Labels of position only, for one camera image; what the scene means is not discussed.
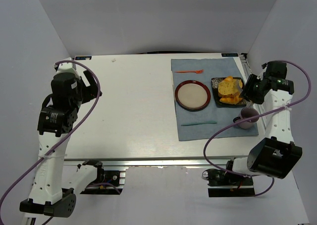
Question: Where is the red rimmed round plate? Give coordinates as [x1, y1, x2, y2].
[174, 80, 211, 111]

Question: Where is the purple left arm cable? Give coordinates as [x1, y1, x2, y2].
[0, 60, 102, 225]

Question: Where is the aluminium table front rail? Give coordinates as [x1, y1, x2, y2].
[64, 157, 231, 167]

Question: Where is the orange striped croissant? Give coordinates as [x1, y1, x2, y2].
[220, 76, 243, 105]

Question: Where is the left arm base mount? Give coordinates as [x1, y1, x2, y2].
[81, 170, 126, 195]

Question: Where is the seeded bread slice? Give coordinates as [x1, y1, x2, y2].
[217, 79, 239, 98]

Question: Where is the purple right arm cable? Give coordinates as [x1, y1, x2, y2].
[203, 60, 312, 197]

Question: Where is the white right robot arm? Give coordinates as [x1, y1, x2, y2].
[226, 61, 302, 179]

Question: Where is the orange plastic fork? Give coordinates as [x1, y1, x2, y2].
[175, 69, 204, 74]

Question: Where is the teal plastic knife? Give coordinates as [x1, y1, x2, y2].
[181, 120, 217, 126]

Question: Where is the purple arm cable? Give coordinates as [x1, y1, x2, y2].
[0, 60, 102, 225]
[203, 60, 312, 197]

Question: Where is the lavender mug black handle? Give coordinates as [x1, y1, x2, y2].
[233, 108, 259, 129]

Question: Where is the black patterned square plate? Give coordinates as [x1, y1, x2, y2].
[211, 77, 246, 108]

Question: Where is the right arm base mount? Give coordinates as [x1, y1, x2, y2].
[202, 169, 255, 198]

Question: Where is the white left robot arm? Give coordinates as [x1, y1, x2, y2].
[19, 60, 105, 218]

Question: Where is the blue cloth placemat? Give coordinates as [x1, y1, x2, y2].
[170, 57, 259, 142]

